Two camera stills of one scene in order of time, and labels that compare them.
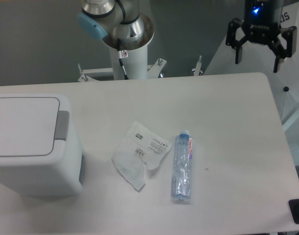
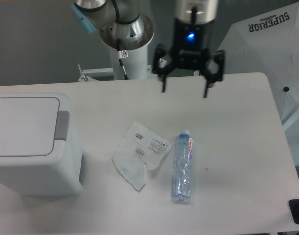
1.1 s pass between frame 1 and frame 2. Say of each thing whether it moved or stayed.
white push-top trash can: stayed
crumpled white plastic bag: stayed
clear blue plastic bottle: stayed
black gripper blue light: moved
